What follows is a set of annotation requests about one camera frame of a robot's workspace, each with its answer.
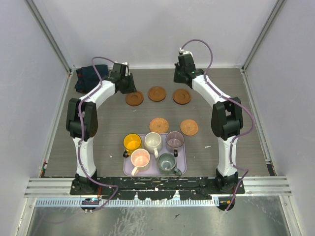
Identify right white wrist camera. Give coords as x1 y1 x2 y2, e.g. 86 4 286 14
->
179 48 192 56

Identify aluminium front rail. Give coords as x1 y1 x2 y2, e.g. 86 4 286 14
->
25 176 292 197

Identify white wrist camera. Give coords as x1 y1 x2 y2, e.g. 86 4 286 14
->
179 48 192 56
122 62 130 76

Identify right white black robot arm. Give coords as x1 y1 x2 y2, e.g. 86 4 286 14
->
174 53 243 194

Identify woven rattan coaster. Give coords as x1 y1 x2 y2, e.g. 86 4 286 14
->
149 118 169 134
180 119 198 136

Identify pink ceramic mug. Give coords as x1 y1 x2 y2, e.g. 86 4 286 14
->
130 148 150 176

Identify purple glass mug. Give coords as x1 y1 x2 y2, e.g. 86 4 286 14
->
165 131 185 157

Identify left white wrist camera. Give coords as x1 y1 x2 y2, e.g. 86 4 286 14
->
122 62 130 76

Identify yellow glass mug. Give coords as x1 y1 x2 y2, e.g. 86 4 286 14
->
123 133 142 158

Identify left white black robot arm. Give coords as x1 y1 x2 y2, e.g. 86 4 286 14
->
66 62 136 195

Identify brown wooden coaster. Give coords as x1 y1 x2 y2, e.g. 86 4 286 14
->
126 91 144 106
173 89 191 105
148 86 166 102

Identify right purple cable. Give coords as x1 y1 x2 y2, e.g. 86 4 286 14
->
181 40 254 212

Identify grey ceramic mug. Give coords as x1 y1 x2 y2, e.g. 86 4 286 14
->
157 153 182 177

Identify dark blue folded cloth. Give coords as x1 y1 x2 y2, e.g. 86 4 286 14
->
74 64 109 94

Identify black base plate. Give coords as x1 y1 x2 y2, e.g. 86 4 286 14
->
70 177 245 201

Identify white ceramic mug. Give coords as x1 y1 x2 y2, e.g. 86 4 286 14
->
144 132 162 159

